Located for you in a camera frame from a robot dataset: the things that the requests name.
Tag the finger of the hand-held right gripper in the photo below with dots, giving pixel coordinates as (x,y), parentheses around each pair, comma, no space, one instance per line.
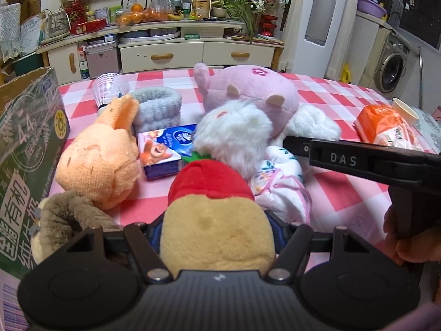
(296,146)

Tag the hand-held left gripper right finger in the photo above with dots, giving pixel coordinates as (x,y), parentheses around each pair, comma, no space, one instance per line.
(277,229)

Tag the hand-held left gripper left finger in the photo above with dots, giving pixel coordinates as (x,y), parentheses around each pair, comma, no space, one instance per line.
(156,234)

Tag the red and tan plush toy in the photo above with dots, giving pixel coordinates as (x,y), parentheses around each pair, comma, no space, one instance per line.
(213,220)

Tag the white fluffy plush toy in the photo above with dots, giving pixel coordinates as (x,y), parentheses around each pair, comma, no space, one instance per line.
(234,134)

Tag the pink plush toy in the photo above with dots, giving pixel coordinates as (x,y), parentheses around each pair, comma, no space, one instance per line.
(248,86)

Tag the green printed cardboard box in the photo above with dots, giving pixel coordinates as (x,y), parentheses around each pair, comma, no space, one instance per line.
(27,144)

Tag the person's right hand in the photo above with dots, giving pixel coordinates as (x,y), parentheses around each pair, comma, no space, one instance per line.
(417,251)

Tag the white fuzzy cloth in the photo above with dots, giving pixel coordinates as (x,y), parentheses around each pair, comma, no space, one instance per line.
(310,124)

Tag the pink checkered tablecloth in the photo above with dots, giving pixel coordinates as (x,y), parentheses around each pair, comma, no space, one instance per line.
(344,193)

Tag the orange tissue package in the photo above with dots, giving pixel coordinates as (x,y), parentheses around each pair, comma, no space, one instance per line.
(379,120)

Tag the white floral cloth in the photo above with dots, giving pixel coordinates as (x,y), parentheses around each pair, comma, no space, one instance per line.
(282,186)

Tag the paper cup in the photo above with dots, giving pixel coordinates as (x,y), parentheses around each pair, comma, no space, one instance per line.
(406,110)

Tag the clear plastic packet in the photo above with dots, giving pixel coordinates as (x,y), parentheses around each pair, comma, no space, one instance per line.
(429,124)

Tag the yellow jug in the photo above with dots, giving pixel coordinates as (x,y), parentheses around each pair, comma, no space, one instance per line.
(344,76)

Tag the blue tissue pack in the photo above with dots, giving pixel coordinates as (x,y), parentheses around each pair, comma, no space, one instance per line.
(162,148)

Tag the brown plush toy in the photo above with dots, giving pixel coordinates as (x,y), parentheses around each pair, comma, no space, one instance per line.
(69,210)

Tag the orange plush toy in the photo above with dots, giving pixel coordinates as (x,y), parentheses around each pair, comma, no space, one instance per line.
(96,158)

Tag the silver washing machine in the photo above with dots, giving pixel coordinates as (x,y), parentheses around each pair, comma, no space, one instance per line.
(396,62)

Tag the red candle holder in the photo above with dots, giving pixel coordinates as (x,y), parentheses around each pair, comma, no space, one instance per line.
(268,26)

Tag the grey fuzzy headband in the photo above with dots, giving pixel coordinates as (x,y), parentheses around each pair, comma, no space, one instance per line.
(158,110)

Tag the white standing air conditioner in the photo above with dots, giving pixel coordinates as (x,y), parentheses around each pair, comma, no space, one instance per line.
(320,7)

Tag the cream television cabinet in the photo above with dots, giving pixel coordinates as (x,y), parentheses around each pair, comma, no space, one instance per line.
(179,57)

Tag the green potted plant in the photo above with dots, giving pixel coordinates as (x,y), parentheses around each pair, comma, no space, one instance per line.
(237,10)

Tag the small green box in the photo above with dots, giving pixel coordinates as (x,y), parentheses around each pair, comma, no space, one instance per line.
(192,36)

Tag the white shuttlecock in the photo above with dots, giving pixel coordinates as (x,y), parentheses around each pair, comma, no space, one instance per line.
(108,88)

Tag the purple basin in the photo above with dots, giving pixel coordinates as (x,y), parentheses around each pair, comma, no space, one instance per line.
(372,7)

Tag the person's purple clothing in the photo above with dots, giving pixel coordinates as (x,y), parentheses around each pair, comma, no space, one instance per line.
(430,319)

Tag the yellow banana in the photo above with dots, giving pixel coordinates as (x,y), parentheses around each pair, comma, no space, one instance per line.
(175,16)

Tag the silver case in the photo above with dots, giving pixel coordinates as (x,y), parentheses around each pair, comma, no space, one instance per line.
(103,60)

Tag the pile of oranges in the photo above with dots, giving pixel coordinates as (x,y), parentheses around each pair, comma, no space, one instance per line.
(137,16)

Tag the dark green bin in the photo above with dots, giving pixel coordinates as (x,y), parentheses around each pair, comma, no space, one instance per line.
(29,63)

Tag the red flat box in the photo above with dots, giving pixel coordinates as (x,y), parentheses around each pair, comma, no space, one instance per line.
(88,27)

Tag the white framed lantern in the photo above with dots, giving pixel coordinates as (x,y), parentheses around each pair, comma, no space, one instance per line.
(57,24)

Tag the red berry branch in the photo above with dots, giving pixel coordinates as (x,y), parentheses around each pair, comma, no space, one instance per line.
(74,7)

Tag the white lace cloth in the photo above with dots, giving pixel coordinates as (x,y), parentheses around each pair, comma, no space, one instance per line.
(10,31)

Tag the wooden picture frame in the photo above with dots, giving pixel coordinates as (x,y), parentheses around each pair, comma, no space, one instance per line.
(201,7)

